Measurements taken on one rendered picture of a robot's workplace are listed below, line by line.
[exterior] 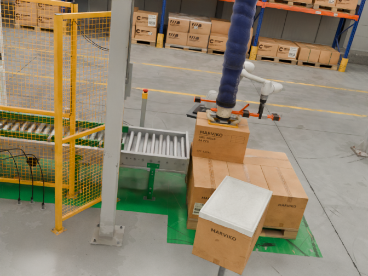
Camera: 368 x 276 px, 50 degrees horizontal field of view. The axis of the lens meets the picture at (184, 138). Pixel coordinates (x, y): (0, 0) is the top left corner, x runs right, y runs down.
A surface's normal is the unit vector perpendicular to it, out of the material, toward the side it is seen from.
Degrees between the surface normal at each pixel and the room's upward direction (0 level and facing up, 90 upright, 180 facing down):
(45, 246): 0
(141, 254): 0
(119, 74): 90
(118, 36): 90
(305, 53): 90
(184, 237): 0
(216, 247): 90
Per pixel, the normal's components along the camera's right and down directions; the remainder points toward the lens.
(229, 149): -0.06, 0.44
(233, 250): -0.41, 0.35
